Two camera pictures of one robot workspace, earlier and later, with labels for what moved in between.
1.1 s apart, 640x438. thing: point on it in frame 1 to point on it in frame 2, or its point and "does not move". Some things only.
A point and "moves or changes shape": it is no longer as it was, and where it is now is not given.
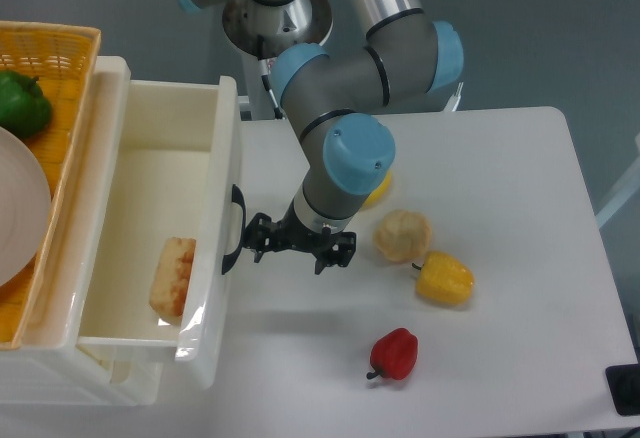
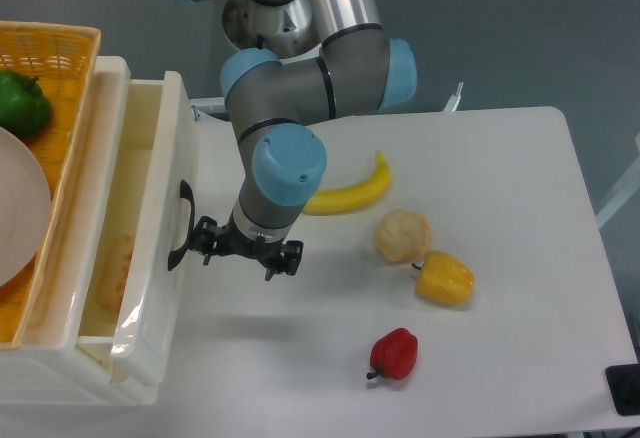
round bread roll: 403,235 does not move
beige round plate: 25,209 does not move
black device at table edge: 623,382 does not move
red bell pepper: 394,354 does not move
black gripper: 327,247 to 230,243
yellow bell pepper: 444,279 does not move
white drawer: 164,228 moves or changes shape
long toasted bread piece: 171,277 to 113,272
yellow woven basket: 61,57 does not move
